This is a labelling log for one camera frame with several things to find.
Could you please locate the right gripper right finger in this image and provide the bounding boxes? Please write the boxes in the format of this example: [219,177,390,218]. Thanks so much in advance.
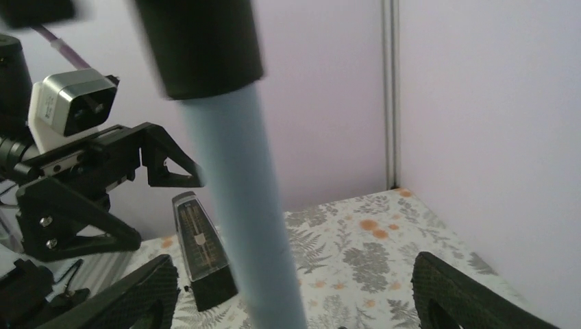
[412,252,555,329]

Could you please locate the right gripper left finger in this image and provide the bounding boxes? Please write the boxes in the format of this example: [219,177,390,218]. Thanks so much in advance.
[41,254,179,328]

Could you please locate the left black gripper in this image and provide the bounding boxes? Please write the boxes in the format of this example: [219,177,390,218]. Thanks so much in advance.
[13,123,205,262]

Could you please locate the black metronome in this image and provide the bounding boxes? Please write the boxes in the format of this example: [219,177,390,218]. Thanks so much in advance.
[172,191,238,312]

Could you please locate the light blue music stand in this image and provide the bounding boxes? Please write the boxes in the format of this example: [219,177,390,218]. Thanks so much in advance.
[134,1,307,328]

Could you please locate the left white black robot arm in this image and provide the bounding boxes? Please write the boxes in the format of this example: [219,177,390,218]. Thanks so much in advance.
[1,1,203,262]

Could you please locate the floral patterned table mat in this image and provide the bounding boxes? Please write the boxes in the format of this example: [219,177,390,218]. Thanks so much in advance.
[132,188,532,329]

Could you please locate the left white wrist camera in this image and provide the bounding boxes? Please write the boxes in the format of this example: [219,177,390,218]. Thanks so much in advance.
[27,69,119,154]

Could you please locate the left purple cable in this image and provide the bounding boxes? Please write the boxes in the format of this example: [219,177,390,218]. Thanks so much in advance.
[32,25,92,71]

